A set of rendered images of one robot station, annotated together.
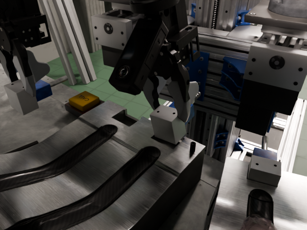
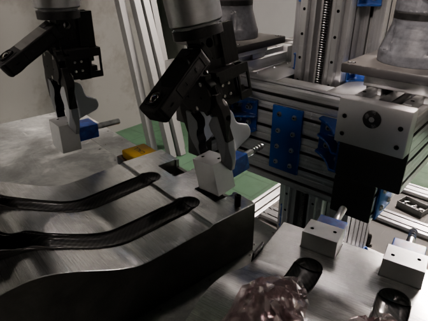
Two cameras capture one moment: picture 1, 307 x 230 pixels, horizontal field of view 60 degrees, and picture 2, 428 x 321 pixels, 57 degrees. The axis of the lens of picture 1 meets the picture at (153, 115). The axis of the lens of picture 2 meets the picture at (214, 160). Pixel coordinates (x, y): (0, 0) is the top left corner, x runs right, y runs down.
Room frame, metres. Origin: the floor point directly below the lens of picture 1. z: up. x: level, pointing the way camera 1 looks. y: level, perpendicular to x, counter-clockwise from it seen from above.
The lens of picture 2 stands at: (-0.14, -0.13, 1.22)
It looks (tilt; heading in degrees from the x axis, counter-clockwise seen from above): 26 degrees down; 11
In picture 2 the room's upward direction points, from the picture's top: straight up
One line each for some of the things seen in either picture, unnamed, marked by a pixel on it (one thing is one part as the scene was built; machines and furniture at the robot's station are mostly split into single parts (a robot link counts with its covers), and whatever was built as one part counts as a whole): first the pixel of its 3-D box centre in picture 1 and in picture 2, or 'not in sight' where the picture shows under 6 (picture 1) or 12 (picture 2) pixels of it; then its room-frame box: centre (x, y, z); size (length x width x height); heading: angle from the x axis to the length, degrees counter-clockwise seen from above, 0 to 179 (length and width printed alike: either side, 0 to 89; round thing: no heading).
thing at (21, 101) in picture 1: (41, 88); (88, 128); (0.51, 0.25, 0.93); 0.13 x 0.05 x 0.05; 142
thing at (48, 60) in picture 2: (13, 15); (68, 46); (0.50, 0.26, 1.09); 0.09 x 0.08 x 0.12; 142
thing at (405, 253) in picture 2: not in sight; (407, 253); (0.33, -0.32, 0.85); 0.13 x 0.05 x 0.05; 159
